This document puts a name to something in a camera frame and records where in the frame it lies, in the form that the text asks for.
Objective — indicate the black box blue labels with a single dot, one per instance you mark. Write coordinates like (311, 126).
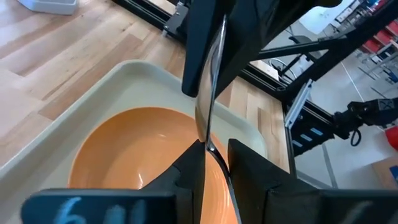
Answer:
(311, 118)

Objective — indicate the red storage bins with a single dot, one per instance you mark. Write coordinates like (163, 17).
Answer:
(382, 35)

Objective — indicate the white hexagonal plant pot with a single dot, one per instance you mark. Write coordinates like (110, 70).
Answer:
(49, 6)

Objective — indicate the red round object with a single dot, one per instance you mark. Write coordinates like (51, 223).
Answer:
(392, 138)

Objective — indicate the orange round plate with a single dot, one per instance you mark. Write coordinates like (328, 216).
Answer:
(124, 149)

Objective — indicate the brown cardboard box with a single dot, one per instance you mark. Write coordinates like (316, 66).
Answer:
(384, 174)

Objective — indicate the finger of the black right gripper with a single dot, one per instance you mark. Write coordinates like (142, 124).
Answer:
(196, 46)

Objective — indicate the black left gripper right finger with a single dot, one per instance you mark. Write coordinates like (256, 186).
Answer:
(264, 193)

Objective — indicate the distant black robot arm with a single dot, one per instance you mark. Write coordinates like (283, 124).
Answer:
(370, 112)

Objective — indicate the beige box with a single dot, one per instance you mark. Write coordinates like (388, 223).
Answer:
(264, 68)

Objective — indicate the beige plastic tray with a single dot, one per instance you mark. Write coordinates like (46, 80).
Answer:
(124, 90)

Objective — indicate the black aluminium table frame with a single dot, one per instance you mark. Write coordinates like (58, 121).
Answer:
(342, 46)

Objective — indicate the silver metal bracket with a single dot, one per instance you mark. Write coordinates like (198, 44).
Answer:
(298, 102)

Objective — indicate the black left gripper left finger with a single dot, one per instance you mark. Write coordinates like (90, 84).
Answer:
(189, 180)

